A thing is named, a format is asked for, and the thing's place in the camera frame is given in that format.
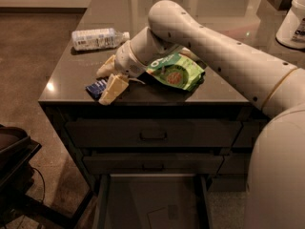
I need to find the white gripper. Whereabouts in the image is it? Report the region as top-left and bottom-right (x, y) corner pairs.
(96, 41), (147, 105)

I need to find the blue rxbar blueberry bar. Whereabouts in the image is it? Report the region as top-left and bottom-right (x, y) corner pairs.
(86, 79), (107, 99)

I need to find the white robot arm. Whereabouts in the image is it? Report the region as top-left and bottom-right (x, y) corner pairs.
(97, 0), (305, 229)

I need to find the top left drawer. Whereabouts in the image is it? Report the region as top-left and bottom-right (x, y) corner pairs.
(66, 119), (242, 148)

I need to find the middle left drawer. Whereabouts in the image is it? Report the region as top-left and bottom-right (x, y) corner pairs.
(83, 153), (223, 175)

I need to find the open bottom left drawer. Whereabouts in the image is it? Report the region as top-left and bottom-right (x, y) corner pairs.
(92, 174), (214, 229)

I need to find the top right drawer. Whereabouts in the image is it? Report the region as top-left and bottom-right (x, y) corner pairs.
(234, 121), (267, 148)

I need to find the middle right drawer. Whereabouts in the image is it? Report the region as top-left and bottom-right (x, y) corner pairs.
(218, 154), (251, 175)

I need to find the bottom right drawer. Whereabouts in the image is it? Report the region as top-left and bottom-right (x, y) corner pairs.
(207, 175), (246, 192)

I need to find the clear plastic water bottle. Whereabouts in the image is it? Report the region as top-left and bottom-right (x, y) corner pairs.
(71, 28), (130, 51)

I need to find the green snack bag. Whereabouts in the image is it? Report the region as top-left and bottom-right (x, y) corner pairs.
(146, 52), (205, 92)

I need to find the grey cabinet island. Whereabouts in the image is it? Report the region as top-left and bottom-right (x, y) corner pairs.
(37, 0), (305, 229)

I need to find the black cart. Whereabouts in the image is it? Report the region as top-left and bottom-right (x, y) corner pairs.
(0, 125), (93, 229)

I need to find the white canister with label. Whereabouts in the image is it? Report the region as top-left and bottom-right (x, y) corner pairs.
(275, 0), (305, 50)

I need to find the black cable on floor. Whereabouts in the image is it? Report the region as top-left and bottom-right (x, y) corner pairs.
(28, 165), (47, 205)

